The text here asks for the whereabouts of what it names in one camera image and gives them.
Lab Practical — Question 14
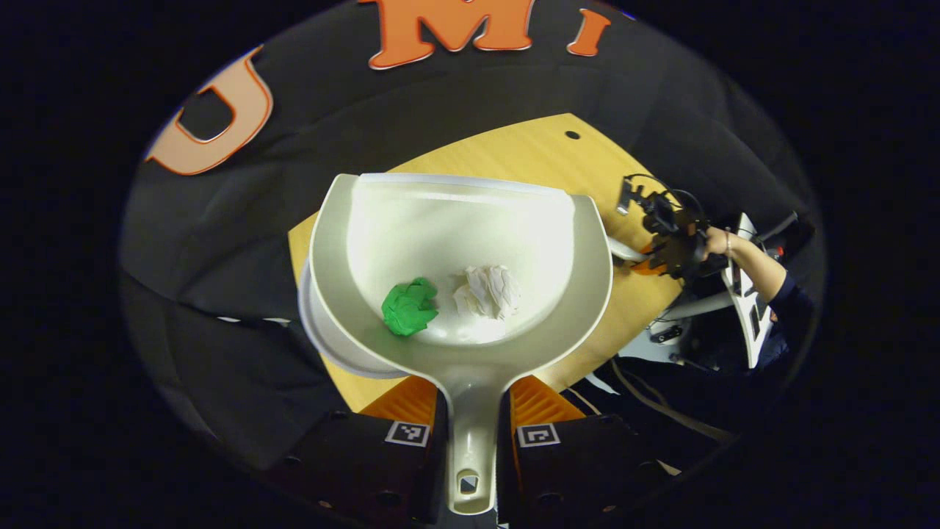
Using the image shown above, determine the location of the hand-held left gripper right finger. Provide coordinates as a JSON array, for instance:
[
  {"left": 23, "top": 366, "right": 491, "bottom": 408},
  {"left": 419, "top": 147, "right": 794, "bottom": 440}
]
[{"left": 498, "top": 375, "right": 676, "bottom": 526}]

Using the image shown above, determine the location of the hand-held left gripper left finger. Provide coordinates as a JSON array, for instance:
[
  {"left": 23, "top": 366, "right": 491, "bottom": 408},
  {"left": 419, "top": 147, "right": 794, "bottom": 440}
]
[{"left": 268, "top": 375, "right": 449, "bottom": 526}]

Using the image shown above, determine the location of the small white broom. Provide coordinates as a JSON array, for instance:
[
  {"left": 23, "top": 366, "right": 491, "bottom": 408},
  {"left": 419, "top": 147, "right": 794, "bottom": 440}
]
[{"left": 606, "top": 235, "right": 648, "bottom": 264}]

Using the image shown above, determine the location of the white paper ball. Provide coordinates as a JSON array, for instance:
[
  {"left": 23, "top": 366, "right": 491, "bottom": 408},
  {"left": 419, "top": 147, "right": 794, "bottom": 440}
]
[{"left": 452, "top": 264, "right": 522, "bottom": 321}]

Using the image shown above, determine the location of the green paper ball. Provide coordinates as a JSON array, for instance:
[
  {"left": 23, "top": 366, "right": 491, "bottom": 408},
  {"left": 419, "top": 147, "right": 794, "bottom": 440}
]
[{"left": 380, "top": 277, "right": 440, "bottom": 337}]

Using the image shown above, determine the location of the white garbage bin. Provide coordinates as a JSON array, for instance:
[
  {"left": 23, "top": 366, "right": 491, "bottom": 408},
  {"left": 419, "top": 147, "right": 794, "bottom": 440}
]
[{"left": 297, "top": 261, "right": 408, "bottom": 381}]

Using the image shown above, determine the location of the white dustpan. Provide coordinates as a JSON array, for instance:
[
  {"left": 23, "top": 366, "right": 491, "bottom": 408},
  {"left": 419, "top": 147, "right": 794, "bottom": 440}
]
[{"left": 308, "top": 173, "right": 614, "bottom": 515}]

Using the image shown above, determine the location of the white angular frame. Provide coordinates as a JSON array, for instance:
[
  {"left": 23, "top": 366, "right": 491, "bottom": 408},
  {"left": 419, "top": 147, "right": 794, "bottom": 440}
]
[{"left": 723, "top": 213, "right": 773, "bottom": 368}]

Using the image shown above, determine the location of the grey cable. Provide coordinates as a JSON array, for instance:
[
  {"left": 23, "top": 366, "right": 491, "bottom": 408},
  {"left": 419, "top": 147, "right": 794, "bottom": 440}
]
[{"left": 608, "top": 359, "right": 735, "bottom": 443}]

